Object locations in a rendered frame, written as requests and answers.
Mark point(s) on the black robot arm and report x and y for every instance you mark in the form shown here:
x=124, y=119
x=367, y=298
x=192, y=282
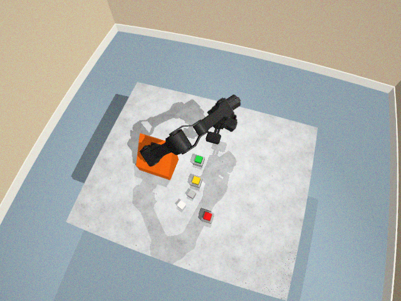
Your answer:
x=177, y=143

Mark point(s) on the red button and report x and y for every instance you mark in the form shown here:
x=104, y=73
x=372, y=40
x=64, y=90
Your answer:
x=207, y=217

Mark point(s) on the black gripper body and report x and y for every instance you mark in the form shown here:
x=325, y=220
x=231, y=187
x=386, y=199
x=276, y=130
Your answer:
x=214, y=137

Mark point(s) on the green button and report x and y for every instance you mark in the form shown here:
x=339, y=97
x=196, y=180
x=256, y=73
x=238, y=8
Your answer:
x=198, y=160

